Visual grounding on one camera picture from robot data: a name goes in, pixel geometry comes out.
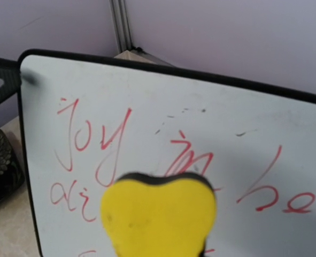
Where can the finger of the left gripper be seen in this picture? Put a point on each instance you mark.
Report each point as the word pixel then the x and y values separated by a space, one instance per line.
pixel 10 75

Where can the white whiteboard black frame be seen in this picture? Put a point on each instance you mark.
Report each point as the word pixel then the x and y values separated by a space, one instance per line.
pixel 87 120

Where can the yellow black whiteboard eraser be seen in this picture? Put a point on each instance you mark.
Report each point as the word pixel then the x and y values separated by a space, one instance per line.
pixel 159 216

